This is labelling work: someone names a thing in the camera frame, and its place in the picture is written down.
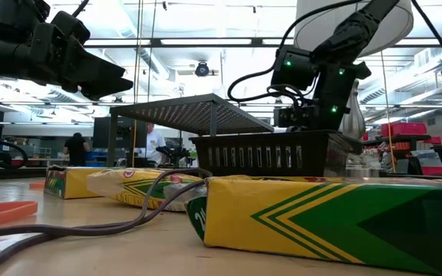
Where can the yellow green crayon box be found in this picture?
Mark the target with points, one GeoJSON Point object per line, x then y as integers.
{"type": "Point", "coordinates": [75, 184]}
{"type": "Point", "coordinates": [320, 230]}

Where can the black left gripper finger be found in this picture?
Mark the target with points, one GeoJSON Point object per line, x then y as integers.
{"type": "Point", "coordinates": [106, 90]}
{"type": "Point", "coordinates": [86, 69]}

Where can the black ceiling camera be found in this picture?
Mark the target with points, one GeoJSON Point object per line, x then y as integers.
{"type": "Point", "coordinates": [202, 69]}

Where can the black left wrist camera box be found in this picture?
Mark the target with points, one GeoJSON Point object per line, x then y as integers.
{"type": "Point", "coordinates": [71, 27]}

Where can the plastic-wrapped yellow crayon box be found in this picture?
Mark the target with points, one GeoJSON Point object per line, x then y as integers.
{"type": "Point", "coordinates": [136, 188]}

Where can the person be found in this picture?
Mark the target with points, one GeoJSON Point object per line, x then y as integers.
{"type": "Point", "coordinates": [76, 149]}
{"type": "Point", "coordinates": [154, 145]}

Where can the orange rubber band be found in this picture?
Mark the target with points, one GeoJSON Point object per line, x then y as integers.
{"type": "Point", "coordinates": [14, 209]}

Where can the dark monitor screen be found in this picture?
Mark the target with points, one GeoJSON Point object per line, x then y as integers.
{"type": "Point", "coordinates": [129, 132]}

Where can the silver table lamp white shade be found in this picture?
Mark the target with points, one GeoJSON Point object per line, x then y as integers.
{"type": "Point", "coordinates": [397, 27]}

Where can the red storage bin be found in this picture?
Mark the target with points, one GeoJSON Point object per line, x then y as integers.
{"type": "Point", "coordinates": [403, 129]}
{"type": "Point", "coordinates": [434, 170]}

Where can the blue storage bin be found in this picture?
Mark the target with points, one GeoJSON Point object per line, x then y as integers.
{"type": "Point", "coordinates": [96, 157]}

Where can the dark side table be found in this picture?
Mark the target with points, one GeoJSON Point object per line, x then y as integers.
{"type": "Point", "coordinates": [397, 138]}

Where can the black background robot arm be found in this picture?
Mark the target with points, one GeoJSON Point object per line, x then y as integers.
{"type": "Point", "coordinates": [173, 153]}

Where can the grey perforated metal shelf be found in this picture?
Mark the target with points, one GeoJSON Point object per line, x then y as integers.
{"type": "Point", "coordinates": [190, 111]}

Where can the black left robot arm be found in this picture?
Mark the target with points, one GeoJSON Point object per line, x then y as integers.
{"type": "Point", "coordinates": [14, 15]}

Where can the black overhead frame bar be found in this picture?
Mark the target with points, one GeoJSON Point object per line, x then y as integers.
{"type": "Point", "coordinates": [257, 42]}

